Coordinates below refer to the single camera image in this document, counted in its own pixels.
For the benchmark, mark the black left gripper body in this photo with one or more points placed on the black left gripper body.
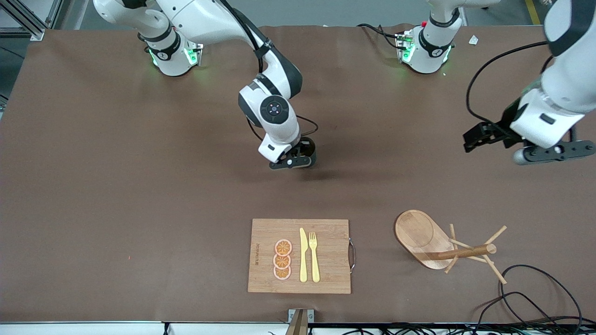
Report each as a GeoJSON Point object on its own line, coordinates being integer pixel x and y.
{"type": "Point", "coordinates": [504, 126]}

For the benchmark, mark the dark teal cup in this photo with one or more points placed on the dark teal cup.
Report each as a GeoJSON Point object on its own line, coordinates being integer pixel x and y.
{"type": "Point", "coordinates": [308, 148]}

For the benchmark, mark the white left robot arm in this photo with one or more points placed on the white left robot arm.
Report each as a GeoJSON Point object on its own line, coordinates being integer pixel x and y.
{"type": "Point", "coordinates": [568, 70]}

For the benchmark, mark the wooden mug rack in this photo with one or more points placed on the wooden mug rack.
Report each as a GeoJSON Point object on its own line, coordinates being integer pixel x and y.
{"type": "Point", "coordinates": [414, 232]}

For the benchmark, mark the toy orange slice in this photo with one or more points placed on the toy orange slice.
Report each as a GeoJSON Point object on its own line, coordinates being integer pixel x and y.
{"type": "Point", "coordinates": [281, 261]}
{"type": "Point", "coordinates": [283, 246]}
{"type": "Point", "coordinates": [282, 273]}

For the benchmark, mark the white paper scrap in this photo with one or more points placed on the white paper scrap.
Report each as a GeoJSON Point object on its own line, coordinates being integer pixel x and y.
{"type": "Point", "coordinates": [473, 40]}

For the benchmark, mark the bamboo cutting board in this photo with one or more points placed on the bamboo cutting board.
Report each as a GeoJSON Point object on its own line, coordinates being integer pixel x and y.
{"type": "Point", "coordinates": [330, 251]}

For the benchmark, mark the yellow plastic knife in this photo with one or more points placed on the yellow plastic knife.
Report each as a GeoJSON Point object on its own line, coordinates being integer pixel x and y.
{"type": "Point", "coordinates": [303, 260]}

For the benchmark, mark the yellow plastic fork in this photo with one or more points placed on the yellow plastic fork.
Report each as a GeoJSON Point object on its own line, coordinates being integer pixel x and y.
{"type": "Point", "coordinates": [315, 265]}

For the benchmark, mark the brown table cover sheet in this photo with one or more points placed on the brown table cover sheet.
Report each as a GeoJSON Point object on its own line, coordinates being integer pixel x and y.
{"type": "Point", "coordinates": [139, 209]}

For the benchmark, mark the metal table bracket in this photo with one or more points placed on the metal table bracket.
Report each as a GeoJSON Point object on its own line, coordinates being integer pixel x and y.
{"type": "Point", "coordinates": [300, 318]}

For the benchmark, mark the aluminium frame post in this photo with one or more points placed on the aluminium frame post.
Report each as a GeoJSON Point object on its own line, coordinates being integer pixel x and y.
{"type": "Point", "coordinates": [32, 25]}

